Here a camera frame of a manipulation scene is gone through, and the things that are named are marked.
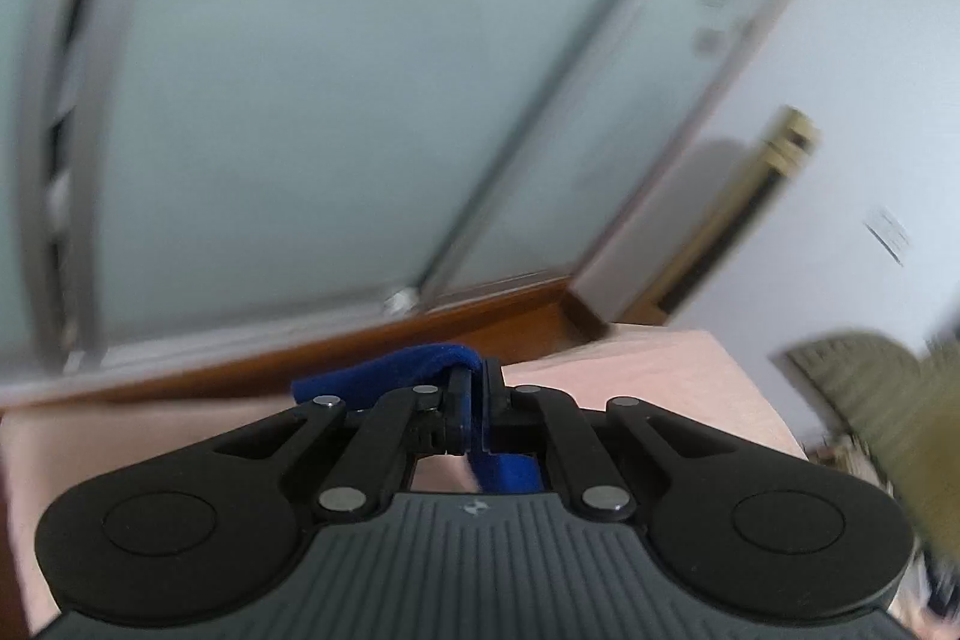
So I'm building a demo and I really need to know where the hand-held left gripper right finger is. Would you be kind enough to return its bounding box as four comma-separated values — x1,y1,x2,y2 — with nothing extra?
480,359,741,526

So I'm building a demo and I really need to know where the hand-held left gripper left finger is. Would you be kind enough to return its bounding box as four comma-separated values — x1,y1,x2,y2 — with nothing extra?
210,366,479,525

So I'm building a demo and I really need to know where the blue small garment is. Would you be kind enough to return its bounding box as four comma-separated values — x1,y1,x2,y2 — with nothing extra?
291,344,545,495

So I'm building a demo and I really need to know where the pink bed sheet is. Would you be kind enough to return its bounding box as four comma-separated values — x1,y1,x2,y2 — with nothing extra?
0,325,811,640

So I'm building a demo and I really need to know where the brown wooden door sill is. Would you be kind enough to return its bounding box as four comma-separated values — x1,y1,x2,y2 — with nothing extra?
0,269,612,412

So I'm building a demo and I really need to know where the frosted glass sliding door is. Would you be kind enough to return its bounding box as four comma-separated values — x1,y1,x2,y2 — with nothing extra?
0,0,841,386

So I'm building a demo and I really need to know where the green padded headboard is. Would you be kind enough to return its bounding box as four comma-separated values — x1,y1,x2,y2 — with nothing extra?
776,329,960,566

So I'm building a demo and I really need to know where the gold framed panel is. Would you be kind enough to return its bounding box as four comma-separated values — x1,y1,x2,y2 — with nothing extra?
622,104,822,326

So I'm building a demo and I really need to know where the white wall socket panel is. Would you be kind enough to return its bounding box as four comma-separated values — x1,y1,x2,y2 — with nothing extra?
862,209,916,270

